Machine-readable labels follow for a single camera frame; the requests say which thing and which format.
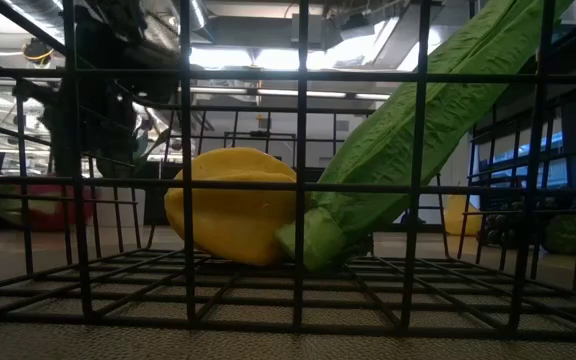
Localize yellow starfruit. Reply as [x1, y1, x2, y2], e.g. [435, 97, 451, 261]
[163, 146, 300, 267]

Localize green corn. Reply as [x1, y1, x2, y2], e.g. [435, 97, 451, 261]
[273, 0, 576, 274]

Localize black grape bunch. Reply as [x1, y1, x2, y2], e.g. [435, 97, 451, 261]
[481, 199, 525, 247]

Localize long ceiling light strip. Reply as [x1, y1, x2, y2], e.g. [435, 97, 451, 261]
[187, 85, 392, 101]

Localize potted green succulent plant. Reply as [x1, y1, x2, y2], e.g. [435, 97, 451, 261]
[132, 124, 173, 171]

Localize green leafy vegetable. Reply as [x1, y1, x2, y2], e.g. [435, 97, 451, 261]
[542, 213, 576, 259]

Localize black wire basket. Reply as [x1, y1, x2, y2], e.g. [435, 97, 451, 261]
[0, 0, 576, 346]

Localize silver ventilation duct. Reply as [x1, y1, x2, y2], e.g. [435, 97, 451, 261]
[187, 0, 210, 31]

